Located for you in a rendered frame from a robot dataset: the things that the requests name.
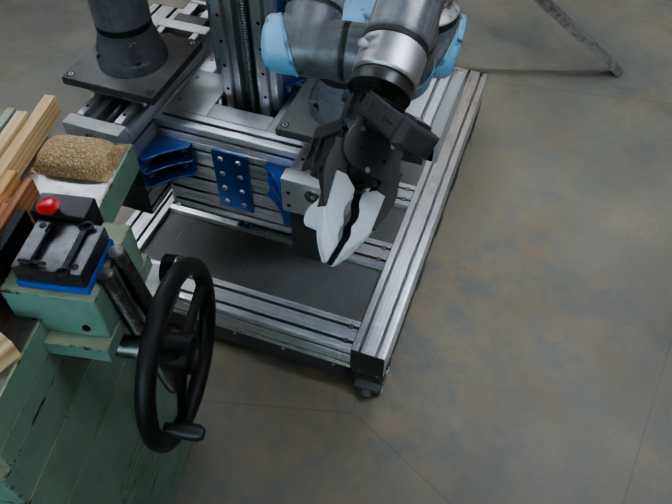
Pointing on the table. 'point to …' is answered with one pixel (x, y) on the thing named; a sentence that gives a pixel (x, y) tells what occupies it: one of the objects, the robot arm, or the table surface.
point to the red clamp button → (48, 205)
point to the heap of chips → (78, 158)
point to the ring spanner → (73, 250)
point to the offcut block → (7, 352)
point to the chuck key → (39, 248)
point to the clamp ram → (13, 240)
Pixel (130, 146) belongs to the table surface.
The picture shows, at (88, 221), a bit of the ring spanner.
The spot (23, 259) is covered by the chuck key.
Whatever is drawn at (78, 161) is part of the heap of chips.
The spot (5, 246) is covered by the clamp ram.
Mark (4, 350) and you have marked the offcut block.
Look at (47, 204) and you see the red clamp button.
